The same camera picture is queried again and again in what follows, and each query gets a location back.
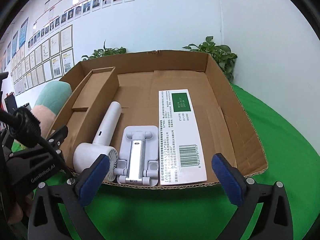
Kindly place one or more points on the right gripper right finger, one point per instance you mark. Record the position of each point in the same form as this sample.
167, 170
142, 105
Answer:
275, 219

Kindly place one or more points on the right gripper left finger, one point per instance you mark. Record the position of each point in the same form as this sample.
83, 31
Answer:
46, 220

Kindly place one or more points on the white folding phone stand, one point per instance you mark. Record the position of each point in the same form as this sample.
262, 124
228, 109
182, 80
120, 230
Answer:
138, 162

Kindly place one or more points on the white green medicine box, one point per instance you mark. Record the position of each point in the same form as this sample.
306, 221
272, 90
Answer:
181, 159

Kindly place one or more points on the white handheld fan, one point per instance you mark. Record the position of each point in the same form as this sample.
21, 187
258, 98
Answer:
86, 153

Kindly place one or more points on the green table cloth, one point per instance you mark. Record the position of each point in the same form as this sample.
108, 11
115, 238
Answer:
203, 212

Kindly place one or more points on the pastel plush toy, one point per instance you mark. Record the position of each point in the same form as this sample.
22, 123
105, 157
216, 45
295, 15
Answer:
49, 103

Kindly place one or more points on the brown cardboard insert divider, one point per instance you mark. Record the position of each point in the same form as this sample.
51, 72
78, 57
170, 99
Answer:
85, 109

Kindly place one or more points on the large cardboard box tray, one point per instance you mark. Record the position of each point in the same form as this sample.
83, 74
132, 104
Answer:
223, 124

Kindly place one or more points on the left potted green plant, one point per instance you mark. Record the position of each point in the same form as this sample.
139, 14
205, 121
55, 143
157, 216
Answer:
103, 52

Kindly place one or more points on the potted green plant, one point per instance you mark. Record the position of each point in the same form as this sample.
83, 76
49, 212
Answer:
221, 54
103, 52

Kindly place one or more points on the right potted green plant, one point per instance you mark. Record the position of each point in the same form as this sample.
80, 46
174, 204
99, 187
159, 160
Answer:
221, 54

